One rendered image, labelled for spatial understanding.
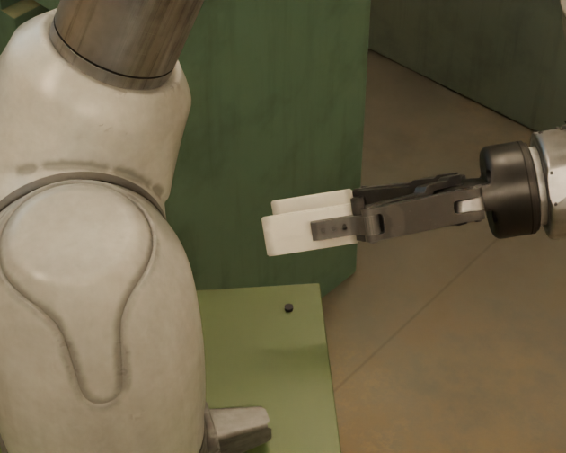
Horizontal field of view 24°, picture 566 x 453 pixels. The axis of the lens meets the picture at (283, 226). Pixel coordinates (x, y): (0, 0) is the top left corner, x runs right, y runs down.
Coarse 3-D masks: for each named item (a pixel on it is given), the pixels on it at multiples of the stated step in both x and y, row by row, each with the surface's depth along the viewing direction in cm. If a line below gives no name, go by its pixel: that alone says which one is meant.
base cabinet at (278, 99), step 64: (256, 0) 162; (320, 0) 172; (192, 64) 159; (256, 64) 168; (320, 64) 179; (192, 128) 165; (256, 128) 176; (320, 128) 188; (192, 192) 172; (256, 192) 184; (320, 192) 197; (192, 256) 180; (256, 256) 192; (320, 256) 207
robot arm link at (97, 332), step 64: (64, 192) 90; (128, 192) 92; (0, 256) 87; (64, 256) 86; (128, 256) 87; (0, 320) 87; (64, 320) 85; (128, 320) 86; (192, 320) 92; (0, 384) 90; (64, 384) 87; (128, 384) 88; (192, 384) 94; (64, 448) 91; (128, 448) 92; (192, 448) 99
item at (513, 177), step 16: (512, 144) 103; (480, 160) 105; (496, 160) 101; (512, 160) 101; (528, 160) 101; (480, 176) 108; (496, 176) 101; (512, 176) 101; (528, 176) 101; (496, 192) 101; (512, 192) 101; (528, 192) 100; (496, 208) 101; (512, 208) 101; (528, 208) 101; (496, 224) 102; (512, 224) 102; (528, 224) 102
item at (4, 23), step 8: (24, 0) 136; (32, 0) 136; (8, 8) 135; (16, 8) 135; (24, 8) 135; (32, 8) 135; (40, 8) 135; (0, 16) 135; (8, 16) 134; (16, 16) 134; (24, 16) 134; (32, 16) 135; (0, 24) 136; (8, 24) 135; (16, 24) 134; (0, 32) 137; (8, 32) 136; (0, 40) 138; (8, 40) 137; (0, 48) 139
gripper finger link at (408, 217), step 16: (448, 192) 98; (464, 192) 98; (480, 192) 98; (368, 208) 95; (384, 208) 95; (400, 208) 96; (416, 208) 96; (432, 208) 97; (448, 208) 97; (368, 224) 95; (384, 224) 95; (400, 224) 96; (416, 224) 96; (432, 224) 97; (448, 224) 97; (368, 240) 95
